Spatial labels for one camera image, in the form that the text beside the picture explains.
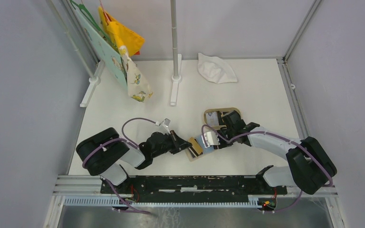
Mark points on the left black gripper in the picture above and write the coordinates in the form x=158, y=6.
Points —
x=179, y=144

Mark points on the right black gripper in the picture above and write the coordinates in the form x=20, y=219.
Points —
x=223, y=145

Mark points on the beige card holder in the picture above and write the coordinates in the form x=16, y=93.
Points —
x=205, y=150

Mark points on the gold striped card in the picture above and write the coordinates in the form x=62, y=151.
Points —
x=196, y=150

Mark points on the beige oval tray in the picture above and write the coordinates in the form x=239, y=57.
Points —
x=221, y=112

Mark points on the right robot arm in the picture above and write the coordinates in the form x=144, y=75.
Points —
x=309, y=167

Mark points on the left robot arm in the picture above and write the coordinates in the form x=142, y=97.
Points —
x=101, y=152

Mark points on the silver VIP card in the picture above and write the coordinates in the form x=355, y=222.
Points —
x=212, y=118

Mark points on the white crumpled cloth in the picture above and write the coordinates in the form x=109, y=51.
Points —
x=215, y=70

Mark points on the white pole base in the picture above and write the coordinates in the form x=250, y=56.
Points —
x=175, y=85

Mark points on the white printed hanging cloth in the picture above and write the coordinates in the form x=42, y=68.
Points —
x=138, y=87

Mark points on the white left rack foot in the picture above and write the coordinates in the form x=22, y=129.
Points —
x=93, y=83

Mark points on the teal printed hanging cloth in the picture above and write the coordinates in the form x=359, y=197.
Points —
x=101, y=43

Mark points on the yellow hanging cloth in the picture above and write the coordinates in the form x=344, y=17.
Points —
x=126, y=41

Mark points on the grey vertical pole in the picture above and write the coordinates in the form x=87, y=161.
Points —
x=174, y=27

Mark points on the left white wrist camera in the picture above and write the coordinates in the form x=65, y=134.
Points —
x=164, y=124

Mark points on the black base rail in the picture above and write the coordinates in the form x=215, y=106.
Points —
x=196, y=189

